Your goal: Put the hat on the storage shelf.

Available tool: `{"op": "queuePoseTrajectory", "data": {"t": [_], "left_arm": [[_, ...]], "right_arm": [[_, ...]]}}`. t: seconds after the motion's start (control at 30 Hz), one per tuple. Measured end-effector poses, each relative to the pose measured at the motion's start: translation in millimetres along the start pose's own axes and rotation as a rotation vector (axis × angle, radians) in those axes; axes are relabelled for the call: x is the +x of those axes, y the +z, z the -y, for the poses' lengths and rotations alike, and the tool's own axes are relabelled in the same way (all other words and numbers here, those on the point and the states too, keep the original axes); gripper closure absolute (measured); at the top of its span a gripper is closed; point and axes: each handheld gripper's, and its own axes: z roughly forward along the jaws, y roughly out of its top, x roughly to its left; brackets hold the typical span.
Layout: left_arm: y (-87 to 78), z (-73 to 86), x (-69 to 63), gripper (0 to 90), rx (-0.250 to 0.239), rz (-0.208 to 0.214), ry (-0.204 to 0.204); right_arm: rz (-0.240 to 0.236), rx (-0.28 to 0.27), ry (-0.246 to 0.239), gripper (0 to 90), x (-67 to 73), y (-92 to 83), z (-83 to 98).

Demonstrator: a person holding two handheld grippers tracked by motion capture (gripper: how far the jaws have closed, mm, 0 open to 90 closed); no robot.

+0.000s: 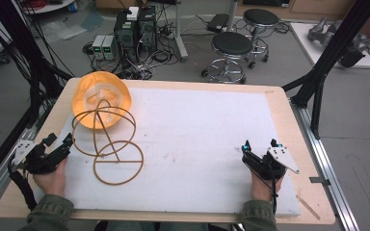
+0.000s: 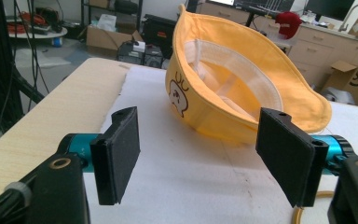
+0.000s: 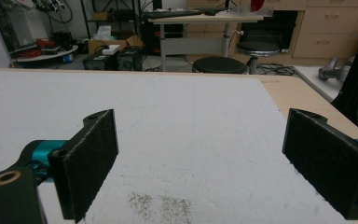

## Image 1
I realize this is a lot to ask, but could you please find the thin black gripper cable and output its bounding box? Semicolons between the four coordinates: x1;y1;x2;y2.
250;167;278;217

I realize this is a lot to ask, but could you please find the white floor board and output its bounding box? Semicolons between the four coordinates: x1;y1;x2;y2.
289;21;370;69

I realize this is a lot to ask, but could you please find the thin wooden stick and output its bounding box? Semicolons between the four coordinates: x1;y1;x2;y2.
295;194;322;221

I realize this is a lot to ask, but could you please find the black computer tower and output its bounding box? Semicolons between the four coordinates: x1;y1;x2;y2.
137;5;159;54
113;10;142;63

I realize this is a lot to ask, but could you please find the black metal frame post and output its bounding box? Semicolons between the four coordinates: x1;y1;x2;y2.
281;0;370;141

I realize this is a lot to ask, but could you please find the grey tape strip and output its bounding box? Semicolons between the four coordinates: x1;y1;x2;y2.
308;176;331;187

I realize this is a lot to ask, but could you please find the tangle of floor cables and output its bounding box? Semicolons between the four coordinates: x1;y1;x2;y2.
82;18;182;81

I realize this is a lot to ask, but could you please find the person's left hand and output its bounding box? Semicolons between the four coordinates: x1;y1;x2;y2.
33;157;69;198

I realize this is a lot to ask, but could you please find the aluminium table rail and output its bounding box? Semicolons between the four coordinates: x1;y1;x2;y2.
289;97;361;231
0;104;57;218

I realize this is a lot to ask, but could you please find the black sleeved gripper cable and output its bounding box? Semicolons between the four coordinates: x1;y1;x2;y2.
7;156;39;212

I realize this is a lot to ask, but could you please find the black frame post with cables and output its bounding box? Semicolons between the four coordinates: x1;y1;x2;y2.
0;0;75;133

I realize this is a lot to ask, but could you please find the grey power supply unit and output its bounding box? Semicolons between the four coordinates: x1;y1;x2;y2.
102;35;119;62
92;35;106;61

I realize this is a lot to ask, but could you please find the white foam mat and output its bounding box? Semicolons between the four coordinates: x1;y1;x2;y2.
33;86;302;218

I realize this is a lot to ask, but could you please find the flat black device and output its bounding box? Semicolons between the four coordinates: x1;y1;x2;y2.
206;13;231;34

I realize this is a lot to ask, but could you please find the person's right hand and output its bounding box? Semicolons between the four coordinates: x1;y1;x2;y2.
250;168;284;203

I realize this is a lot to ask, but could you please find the grey metal table leg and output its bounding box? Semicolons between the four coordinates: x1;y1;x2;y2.
172;0;190;63

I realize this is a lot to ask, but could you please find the white box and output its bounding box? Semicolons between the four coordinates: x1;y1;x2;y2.
126;6;140;21

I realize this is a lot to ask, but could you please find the round white table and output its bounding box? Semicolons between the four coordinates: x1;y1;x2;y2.
21;0;77;15

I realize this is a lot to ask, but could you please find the golden wire hat stand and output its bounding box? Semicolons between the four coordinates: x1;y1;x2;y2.
71;98;145;187

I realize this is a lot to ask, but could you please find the orange hat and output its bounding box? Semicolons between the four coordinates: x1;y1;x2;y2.
71;70;133;131

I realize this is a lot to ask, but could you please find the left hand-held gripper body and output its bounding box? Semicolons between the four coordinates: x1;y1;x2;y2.
12;139;71;176

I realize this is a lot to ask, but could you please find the black round stool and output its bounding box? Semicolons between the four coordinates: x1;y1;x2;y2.
200;31;254;86
242;8;280;70

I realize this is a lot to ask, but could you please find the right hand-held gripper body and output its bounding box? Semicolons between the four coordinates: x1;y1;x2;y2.
241;145;301;181

